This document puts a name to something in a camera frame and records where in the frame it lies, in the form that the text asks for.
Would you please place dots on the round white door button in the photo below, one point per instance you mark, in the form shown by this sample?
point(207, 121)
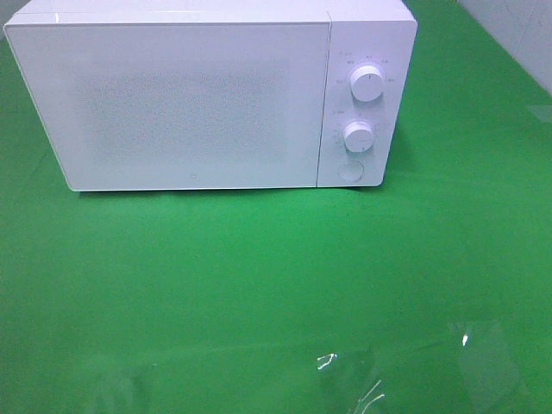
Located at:
point(351, 171)

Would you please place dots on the white round knob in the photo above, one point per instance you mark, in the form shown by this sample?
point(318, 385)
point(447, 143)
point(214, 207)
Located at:
point(366, 83)
point(358, 137)

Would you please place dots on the white microwave door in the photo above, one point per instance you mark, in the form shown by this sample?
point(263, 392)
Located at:
point(168, 107)

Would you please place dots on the green table cloth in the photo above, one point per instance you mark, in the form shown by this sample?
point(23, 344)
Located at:
point(428, 294)

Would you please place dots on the white microwave oven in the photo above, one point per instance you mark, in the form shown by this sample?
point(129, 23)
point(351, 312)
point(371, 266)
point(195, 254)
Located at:
point(360, 32)

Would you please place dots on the white wall panel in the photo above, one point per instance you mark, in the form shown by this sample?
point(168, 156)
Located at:
point(523, 29)

